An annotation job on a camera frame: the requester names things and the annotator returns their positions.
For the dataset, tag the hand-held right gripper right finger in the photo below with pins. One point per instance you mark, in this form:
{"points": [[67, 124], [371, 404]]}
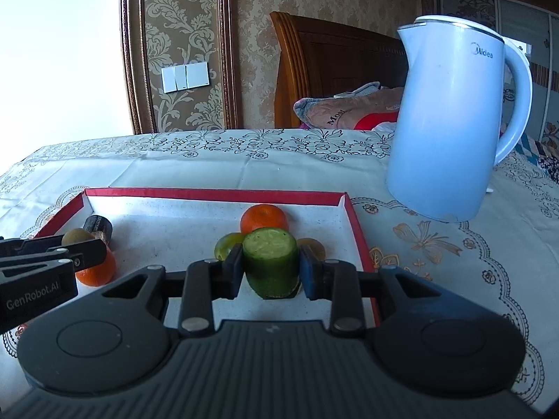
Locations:
{"points": [[309, 276]]}

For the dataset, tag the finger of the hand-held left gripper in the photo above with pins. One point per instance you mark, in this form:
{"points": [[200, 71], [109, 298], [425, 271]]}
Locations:
{"points": [[35, 292], [87, 254]]}

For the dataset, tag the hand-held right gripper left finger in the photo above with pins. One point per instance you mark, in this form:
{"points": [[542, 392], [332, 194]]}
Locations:
{"points": [[233, 273]]}

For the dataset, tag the small yellow round fruit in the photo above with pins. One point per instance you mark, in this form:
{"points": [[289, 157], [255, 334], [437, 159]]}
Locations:
{"points": [[77, 236]]}

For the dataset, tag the orange tangerine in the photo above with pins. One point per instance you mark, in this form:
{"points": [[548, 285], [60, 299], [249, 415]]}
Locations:
{"points": [[98, 273], [264, 218]]}

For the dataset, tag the large dark cylinder chunk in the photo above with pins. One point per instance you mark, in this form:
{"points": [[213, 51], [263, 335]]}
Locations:
{"points": [[97, 227]]}

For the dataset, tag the green citrus fruit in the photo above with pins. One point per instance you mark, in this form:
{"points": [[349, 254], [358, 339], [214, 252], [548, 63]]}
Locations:
{"points": [[313, 246], [227, 244]]}

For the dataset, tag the green cucumber piece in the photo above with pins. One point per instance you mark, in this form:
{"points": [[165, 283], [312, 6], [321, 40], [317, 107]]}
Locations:
{"points": [[270, 262]]}

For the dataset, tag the red shallow box tray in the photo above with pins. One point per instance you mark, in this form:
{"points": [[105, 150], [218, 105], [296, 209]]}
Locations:
{"points": [[174, 227]]}

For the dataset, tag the pink folded blanket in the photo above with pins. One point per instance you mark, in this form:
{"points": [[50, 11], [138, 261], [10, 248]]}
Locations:
{"points": [[340, 111]]}

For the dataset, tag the light blue electric kettle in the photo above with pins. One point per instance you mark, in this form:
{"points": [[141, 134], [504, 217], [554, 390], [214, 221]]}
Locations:
{"points": [[450, 131]]}

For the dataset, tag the brown wooden headboard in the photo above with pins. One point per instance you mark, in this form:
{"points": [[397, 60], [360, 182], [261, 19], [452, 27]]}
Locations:
{"points": [[332, 56]]}

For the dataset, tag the patterned bed sheet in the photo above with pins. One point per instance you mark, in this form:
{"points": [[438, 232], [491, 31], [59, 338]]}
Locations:
{"points": [[543, 157]]}

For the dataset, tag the wardrobe with sliding doors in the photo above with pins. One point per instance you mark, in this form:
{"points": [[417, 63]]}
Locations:
{"points": [[476, 13]]}

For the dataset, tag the white wall light switch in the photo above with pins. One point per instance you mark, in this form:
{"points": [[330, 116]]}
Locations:
{"points": [[185, 77]]}

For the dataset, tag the gold wall panel frame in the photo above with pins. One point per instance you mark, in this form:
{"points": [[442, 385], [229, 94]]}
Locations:
{"points": [[183, 43]]}

